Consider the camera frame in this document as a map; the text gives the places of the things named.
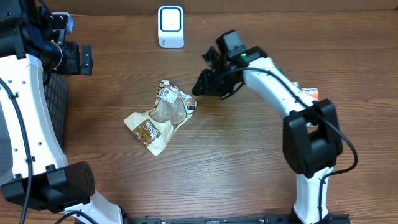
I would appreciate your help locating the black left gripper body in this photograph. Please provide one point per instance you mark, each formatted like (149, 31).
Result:
(71, 59)

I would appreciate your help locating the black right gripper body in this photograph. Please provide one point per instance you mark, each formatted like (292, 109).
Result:
(216, 84)

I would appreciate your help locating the brown white snack bag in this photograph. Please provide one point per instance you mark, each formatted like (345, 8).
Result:
(172, 109)

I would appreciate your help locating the teal tissue pack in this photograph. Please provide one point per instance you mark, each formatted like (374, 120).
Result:
(296, 84)

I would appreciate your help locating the orange tissue pack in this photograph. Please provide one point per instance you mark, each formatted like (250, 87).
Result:
(313, 92)

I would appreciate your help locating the green lidded jar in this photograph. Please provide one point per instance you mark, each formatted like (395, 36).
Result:
(280, 70)

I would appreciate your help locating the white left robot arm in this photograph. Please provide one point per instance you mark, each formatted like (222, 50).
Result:
(34, 53)

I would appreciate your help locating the white barcode scanner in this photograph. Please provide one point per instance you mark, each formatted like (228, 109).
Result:
(171, 27)

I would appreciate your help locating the grey plastic basket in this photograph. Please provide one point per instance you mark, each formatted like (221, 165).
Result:
(56, 95)

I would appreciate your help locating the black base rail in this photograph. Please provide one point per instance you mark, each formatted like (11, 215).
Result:
(217, 220)

